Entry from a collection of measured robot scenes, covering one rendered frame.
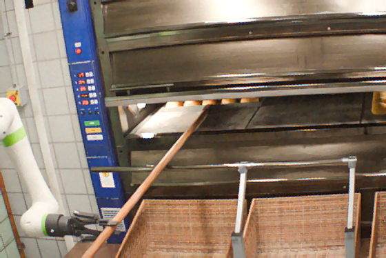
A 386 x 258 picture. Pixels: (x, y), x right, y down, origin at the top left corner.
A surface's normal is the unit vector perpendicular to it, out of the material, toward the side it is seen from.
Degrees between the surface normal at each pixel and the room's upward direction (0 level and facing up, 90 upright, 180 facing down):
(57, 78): 90
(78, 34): 90
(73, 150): 90
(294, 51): 70
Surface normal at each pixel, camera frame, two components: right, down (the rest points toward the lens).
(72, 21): -0.29, 0.33
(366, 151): -0.33, 0.00
